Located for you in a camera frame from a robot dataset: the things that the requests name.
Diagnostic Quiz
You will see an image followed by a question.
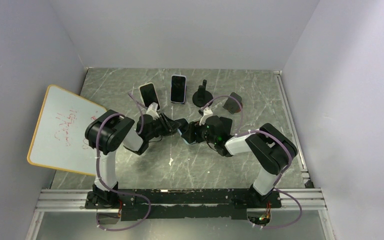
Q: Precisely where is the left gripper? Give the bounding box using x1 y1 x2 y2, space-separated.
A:
146 112 182 141

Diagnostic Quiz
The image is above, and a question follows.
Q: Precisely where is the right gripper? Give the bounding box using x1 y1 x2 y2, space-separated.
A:
182 120 217 145

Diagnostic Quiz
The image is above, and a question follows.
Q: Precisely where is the phone with beige case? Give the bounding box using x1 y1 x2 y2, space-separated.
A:
139 82 161 111

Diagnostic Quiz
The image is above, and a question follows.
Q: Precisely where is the phone with lilac case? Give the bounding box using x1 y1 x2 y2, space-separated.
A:
170 74 187 104

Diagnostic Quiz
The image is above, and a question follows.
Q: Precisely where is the phone with light blue case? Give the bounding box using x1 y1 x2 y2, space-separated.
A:
182 131 197 145

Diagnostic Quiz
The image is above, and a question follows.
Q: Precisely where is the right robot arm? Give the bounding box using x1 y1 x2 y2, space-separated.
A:
177 115 298 207

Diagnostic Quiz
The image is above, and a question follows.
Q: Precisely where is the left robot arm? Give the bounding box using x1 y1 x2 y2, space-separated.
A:
84 110 182 208

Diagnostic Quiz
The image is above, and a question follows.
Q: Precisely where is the black round base phone stand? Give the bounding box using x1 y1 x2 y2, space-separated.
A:
192 79 213 108

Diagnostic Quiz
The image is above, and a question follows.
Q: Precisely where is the black phone without case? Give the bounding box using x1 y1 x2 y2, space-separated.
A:
219 116 233 135

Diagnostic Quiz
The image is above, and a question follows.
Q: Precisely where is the dark wooden phone stand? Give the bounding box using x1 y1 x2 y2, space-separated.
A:
223 92 243 115

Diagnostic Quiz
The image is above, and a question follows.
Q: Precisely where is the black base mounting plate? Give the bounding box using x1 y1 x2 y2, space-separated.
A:
84 187 282 221

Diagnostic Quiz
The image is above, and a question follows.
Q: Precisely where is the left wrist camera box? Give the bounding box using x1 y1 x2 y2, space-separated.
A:
146 102 160 120

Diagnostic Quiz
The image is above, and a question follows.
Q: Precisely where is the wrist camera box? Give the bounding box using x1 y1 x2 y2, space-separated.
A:
199 107 214 126
146 102 160 120

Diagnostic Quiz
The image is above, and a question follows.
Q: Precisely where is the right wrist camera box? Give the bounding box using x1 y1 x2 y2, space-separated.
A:
199 107 214 126

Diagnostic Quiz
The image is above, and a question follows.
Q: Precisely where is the whiteboard with yellow frame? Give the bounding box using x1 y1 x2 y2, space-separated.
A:
26 84 107 176

